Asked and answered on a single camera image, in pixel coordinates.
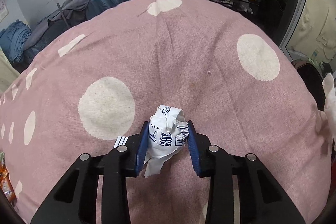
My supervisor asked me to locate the massage bed with blue sheets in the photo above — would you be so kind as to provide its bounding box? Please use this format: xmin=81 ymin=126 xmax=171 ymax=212
xmin=1 ymin=0 xmax=129 ymax=73

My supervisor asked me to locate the white printed paper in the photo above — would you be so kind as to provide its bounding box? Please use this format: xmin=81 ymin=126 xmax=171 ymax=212
xmin=145 ymin=105 xmax=189 ymax=178

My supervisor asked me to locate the orange snack wrapper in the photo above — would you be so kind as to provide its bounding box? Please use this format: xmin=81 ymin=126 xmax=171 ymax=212
xmin=0 ymin=152 xmax=16 ymax=204

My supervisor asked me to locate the cream hanging cloth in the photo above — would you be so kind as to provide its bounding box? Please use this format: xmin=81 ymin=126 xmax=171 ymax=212
xmin=0 ymin=49 xmax=19 ymax=94

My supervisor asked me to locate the dark brown trash bin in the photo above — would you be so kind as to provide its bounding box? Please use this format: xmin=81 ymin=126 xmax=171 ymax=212
xmin=291 ymin=59 xmax=326 ymax=111

